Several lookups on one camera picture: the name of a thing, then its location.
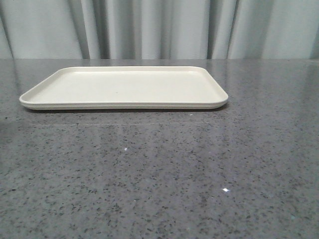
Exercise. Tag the cream rectangular plastic tray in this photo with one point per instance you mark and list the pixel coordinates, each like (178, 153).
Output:
(126, 87)

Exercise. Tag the pale grey-green curtain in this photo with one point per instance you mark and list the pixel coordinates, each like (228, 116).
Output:
(159, 29)

